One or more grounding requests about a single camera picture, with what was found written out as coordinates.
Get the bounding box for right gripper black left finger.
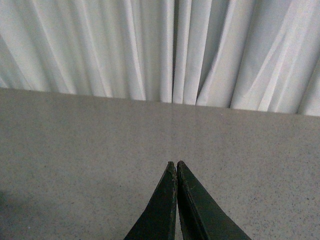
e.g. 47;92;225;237
125;161;178;240

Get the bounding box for white pleated curtain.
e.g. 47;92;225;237
0;0;320;116

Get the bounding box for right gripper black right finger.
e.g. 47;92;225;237
177;161;250;240

